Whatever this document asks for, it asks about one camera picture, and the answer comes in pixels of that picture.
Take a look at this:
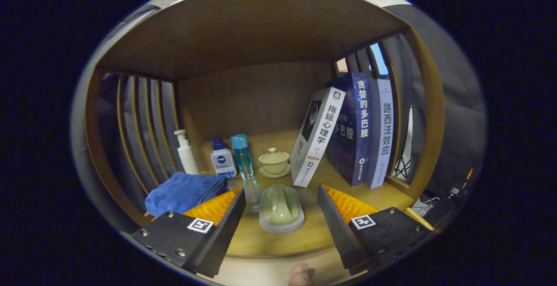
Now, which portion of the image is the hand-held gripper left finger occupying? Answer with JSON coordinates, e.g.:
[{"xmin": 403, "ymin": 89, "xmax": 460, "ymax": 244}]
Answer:
[{"xmin": 118, "ymin": 187, "xmax": 248, "ymax": 279}]

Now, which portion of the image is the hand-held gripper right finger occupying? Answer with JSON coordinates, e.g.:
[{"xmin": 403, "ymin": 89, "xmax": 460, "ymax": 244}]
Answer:
[{"xmin": 317, "ymin": 185, "xmax": 433, "ymax": 276}]

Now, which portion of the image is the green sponge brush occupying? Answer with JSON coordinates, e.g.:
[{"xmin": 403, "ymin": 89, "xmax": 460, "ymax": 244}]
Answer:
[{"xmin": 259, "ymin": 184, "xmax": 305, "ymax": 233}]

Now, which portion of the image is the wooden countertop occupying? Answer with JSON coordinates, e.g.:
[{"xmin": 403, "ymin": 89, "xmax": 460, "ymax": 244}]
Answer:
[{"xmin": 144, "ymin": 131, "xmax": 416, "ymax": 258}]

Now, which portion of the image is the wooden cabinet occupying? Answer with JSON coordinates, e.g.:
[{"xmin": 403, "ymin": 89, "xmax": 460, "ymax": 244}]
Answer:
[{"xmin": 85, "ymin": 0, "xmax": 445, "ymax": 260}]

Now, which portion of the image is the blue folded towel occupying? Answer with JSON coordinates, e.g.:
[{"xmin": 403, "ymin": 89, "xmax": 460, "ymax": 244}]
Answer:
[{"xmin": 145, "ymin": 172, "xmax": 230, "ymax": 217}]

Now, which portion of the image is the white bottle with blue cap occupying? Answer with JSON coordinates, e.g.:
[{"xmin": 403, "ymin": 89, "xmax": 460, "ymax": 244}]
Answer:
[{"xmin": 210, "ymin": 138, "xmax": 238, "ymax": 178}]

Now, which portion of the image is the clear blue bottle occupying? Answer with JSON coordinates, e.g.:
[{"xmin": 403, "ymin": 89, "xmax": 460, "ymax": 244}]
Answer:
[{"xmin": 231, "ymin": 134, "xmax": 262, "ymax": 210}]

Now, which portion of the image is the white pump bottle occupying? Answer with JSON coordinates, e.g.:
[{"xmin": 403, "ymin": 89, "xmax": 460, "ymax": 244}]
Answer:
[{"xmin": 174, "ymin": 129, "xmax": 200, "ymax": 175}]

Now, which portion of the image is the pale green lidded teacup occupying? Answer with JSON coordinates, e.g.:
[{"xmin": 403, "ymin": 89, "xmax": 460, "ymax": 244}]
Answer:
[{"xmin": 258, "ymin": 148, "xmax": 291, "ymax": 178}]

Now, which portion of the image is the black tripod stand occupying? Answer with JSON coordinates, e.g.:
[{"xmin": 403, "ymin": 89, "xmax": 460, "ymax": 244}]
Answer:
[{"xmin": 394, "ymin": 108, "xmax": 413, "ymax": 182}]

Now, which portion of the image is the dark blue book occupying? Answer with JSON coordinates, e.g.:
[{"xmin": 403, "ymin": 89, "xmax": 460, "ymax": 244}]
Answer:
[{"xmin": 326, "ymin": 72, "xmax": 374, "ymax": 187}]

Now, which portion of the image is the white book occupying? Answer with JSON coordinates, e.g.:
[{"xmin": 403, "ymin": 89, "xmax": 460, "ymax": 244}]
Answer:
[{"xmin": 290, "ymin": 87, "xmax": 346, "ymax": 188}]

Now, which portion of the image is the black equipment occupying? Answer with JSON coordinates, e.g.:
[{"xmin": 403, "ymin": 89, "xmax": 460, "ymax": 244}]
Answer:
[{"xmin": 429, "ymin": 168, "xmax": 473, "ymax": 230}]

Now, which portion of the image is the light purple book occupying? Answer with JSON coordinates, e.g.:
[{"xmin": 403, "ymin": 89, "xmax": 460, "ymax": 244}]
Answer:
[{"xmin": 366, "ymin": 78, "xmax": 394, "ymax": 189}]

